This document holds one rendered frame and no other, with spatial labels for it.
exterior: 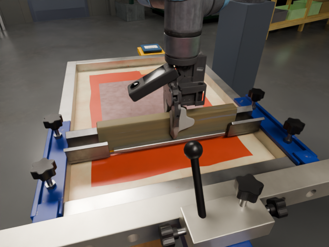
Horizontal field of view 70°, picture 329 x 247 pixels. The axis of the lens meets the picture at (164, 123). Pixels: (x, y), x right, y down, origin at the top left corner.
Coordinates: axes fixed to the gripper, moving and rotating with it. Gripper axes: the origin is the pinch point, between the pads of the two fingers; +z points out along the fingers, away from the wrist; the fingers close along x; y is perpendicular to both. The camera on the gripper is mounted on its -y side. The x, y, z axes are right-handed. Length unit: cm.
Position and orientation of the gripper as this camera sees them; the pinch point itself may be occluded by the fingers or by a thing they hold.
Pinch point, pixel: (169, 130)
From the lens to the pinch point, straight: 60.9
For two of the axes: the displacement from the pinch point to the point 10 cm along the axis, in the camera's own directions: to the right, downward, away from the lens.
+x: -2.6, -5.7, 7.8
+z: -0.1, 8.1, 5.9
